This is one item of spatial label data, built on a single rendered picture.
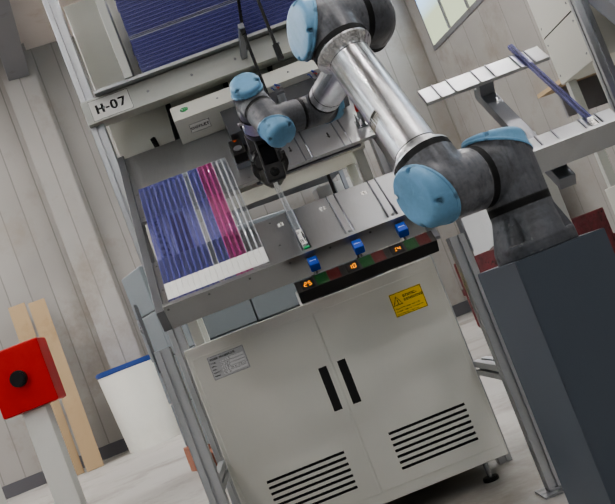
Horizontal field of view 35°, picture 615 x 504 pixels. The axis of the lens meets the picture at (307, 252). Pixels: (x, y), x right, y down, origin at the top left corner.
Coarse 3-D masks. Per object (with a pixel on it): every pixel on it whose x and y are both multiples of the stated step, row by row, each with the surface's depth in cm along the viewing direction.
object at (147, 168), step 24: (336, 120) 269; (168, 144) 281; (192, 144) 278; (216, 144) 275; (288, 144) 266; (312, 144) 263; (336, 144) 261; (360, 144) 265; (144, 168) 275; (168, 168) 272; (192, 168) 269; (288, 168) 258; (144, 216) 257
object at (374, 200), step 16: (384, 176) 245; (352, 192) 243; (368, 192) 242; (384, 192) 240; (304, 208) 243; (320, 208) 242; (336, 208) 240; (352, 208) 239; (368, 208) 237; (384, 208) 235; (256, 224) 243; (272, 224) 242; (288, 224) 240; (304, 224) 238; (320, 224) 237; (336, 224) 235; (352, 224) 233; (368, 224) 233; (272, 240) 237; (288, 240) 235; (320, 240) 232; (272, 256) 232; (160, 272) 238; (160, 288) 234
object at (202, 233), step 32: (224, 160) 266; (160, 192) 262; (192, 192) 258; (224, 192) 255; (160, 224) 251; (192, 224) 248; (224, 224) 244; (160, 256) 241; (192, 256) 238; (224, 256) 235; (256, 256) 232; (192, 288) 229
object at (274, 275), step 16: (384, 224) 229; (416, 224) 231; (336, 240) 228; (352, 240) 229; (368, 240) 230; (384, 240) 231; (288, 256) 227; (304, 256) 228; (320, 256) 229; (336, 256) 230; (352, 256) 232; (256, 272) 226; (272, 272) 228; (288, 272) 229; (304, 272) 230; (208, 288) 226; (224, 288) 226; (240, 288) 228; (256, 288) 229; (272, 288) 230; (176, 304) 225; (192, 304) 227; (208, 304) 228; (224, 304) 229; (176, 320) 228; (192, 320) 229
